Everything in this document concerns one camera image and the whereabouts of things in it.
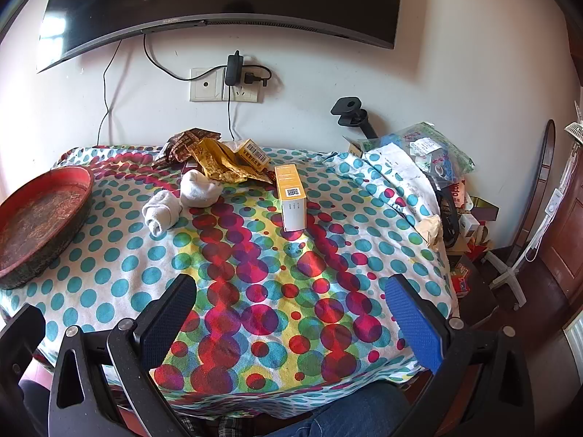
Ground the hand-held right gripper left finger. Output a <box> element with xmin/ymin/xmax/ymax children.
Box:
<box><xmin>48</xmin><ymin>274</ymin><xmax>197</xmax><ymax>437</ymax></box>

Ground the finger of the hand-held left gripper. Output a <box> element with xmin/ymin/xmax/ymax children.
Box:
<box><xmin>0</xmin><ymin>303</ymin><xmax>47</xmax><ymax>374</ymax></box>

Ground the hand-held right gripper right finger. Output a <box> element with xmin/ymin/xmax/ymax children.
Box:
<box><xmin>386</xmin><ymin>274</ymin><xmax>535</xmax><ymax>437</ymax></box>

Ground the small white sock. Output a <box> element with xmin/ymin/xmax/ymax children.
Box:
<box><xmin>142</xmin><ymin>190</ymin><xmax>184</xmax><ymax>237</ymax></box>

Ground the round red woven tray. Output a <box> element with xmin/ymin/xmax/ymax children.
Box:
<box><xmin>0</xmin><ymin>166</ymin><xmax>95</xmax><ymax>290</ymax></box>

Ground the large white sock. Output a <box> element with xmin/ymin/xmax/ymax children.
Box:
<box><xmin>180</xmin><ymin>169</ymin><xmax>222</xmax><ymax>209</ymax></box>

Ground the yellow and white carton box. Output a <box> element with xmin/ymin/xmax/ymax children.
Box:
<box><xmin>274</xmin><ymin>164</ymin><xmax>307</xmax><ymax>233</ymax></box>

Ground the yellow packaging bag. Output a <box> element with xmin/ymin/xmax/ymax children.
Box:
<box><xmin>193</xmin><ymin>139</ymin><xmax>270</xmax><ymax>184</ymax></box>

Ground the colourful polka dot tablecloth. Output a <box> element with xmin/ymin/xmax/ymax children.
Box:
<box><xmin>0</xmin><ymin>143</ymin><xmax>461</xmax><ymax>420</ymax></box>

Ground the beige crumpled paper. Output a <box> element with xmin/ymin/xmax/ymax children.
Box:
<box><xmin>419</xmin><ymin>215</ymin><xmax>443</xmax><ymax>251</ymax></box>

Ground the white floor fan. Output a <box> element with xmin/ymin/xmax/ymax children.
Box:
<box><xmin>483</xmin><ymin>118</ymin><xmax>583</xmax><ymax>310</ymax></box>

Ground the black bag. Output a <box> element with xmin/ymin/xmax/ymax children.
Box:
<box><xmin>435</xmin><ymin>189</ymin><xmax>461</xmax><ymax>247</ymax></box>

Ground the pile of assorted small boxes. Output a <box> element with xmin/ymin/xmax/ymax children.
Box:
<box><xmin>449</xmin><ymin>177</ymin><xmax>499</xmax><ymax>301</ymax></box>

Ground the person's blue jeans leg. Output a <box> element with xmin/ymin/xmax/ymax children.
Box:
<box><xmin>269</xmin><ymin>382</ymin><xmax>411</xmax><ymax>437</ymax></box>

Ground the plaid cloth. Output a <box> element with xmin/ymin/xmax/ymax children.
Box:
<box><xmin>182</xmin><ymin>413</ymin><xmax>256</xmax><ymax>437</ymax></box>

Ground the brown patterned snack bag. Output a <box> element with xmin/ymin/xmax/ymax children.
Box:
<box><xmin>152</xmin><ymin>128</ymin><xmax>222</xmax><ymax>169</ymax></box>

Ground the clear green printed plastic bag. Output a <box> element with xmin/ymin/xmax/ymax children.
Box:
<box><xmin>364</xmin><ymin>122</ymin><xmax>475</xmax><ymax>183</ymax></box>

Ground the brown wooden door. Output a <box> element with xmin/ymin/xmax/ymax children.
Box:
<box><xmin>537</xmin><ymin>100</ymin><xmax>583</xmax><ymax>301</ymax></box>

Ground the white power outlet plate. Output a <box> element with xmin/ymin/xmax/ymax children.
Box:
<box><xmin>223</xmin><ymin>83</ymin><xmax>259</xmax><ymax>103</ymax></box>

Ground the black power adapter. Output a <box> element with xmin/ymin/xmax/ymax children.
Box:
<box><xmin>224</xmin><ymin>50</ymin><xmax>244</xmax><ymax>87</ymax></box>

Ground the black adapter cable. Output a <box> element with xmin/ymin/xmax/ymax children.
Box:
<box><xmin>226</xmin><ymin>86</ymin><xmax>236</xmax><ymax>142</ymax></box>

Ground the thin black television cable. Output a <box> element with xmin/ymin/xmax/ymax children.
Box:
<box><xmin>97</xmin><ymin>40</ymin><xmax>123</xmax><ymax>145</ymax></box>

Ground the dark oval frame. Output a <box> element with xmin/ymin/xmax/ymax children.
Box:
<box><xmin>517</xmin><ymin>119</ymin><xmax>556</xmax><ymax>260</ymax></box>

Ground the black clamp mount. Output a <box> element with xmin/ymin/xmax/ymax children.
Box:
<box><xmin>330</xmin><ymin>97</ymin><xmax>379</xmax><ymax>139</ymax></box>

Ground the white coax wall plate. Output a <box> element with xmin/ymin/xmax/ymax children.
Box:
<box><xmin>190</xmin><ymin>67</ymin><xmax>224</xmax><ymax>102</ymax></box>

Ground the black looping power cable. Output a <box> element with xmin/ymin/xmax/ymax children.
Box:
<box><xmin>143</xmin><ymin>33</ymin><xmax>228</xmax><ymax>82</ymax></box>

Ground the black angled wall plug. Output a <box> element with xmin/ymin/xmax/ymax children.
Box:
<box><xmin>243</xmin><ymin>67</ymin><xmax>273</xmax><ymax>88</ymax></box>

